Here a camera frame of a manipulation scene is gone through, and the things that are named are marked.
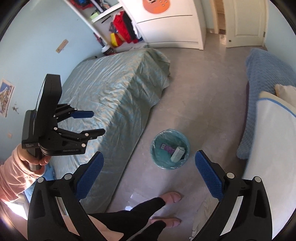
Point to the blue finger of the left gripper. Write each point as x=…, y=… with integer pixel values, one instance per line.
x=82, y=114
x=83, y=136

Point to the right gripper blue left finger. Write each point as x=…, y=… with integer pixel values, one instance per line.
x=45, y=221

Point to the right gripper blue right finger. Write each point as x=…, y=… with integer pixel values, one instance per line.
x=253, y=221

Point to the white tall carton box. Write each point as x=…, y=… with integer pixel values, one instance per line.
x=177, y=154

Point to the purple toothbrush package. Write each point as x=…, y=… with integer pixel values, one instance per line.
x=167, y=148

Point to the person's pink sleeved left forearm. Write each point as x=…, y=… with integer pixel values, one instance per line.
x=16, y=177

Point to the teal lined trash bin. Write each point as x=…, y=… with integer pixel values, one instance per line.
x=171, y=138

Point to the person's left hand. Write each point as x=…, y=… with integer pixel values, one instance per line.
x=32, y=158

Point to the green satin covered bed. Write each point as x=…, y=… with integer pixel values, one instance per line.
x=120, y=89

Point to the person's left leg and slipper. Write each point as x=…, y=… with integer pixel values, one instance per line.
x=129, y=222

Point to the person's leg and slipper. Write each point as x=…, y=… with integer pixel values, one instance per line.
x=157, y=225
x=129, y=222

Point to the white jar on floor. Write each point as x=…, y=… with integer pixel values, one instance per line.
x=107, y=50

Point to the yellow bag in closet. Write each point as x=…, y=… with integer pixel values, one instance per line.
x=116, y=41

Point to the person's right leg and slipper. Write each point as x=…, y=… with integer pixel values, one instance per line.
x=157, y=225

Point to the red hanging clothes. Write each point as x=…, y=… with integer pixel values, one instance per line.
x=124, y=27

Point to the beige pillow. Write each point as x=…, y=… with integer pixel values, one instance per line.
x=287, y=93

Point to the white wardrobe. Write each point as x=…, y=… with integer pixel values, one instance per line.
x=181, y=26

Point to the blue knitted blanket bed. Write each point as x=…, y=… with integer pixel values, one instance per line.
x=264, y=71

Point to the cream room door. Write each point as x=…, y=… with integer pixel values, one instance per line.
x=245, y=22

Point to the map poster on wall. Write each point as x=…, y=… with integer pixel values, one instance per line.
x=7, y=90

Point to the orange guitar wall sticker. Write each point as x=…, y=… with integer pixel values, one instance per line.
x=156, y=6

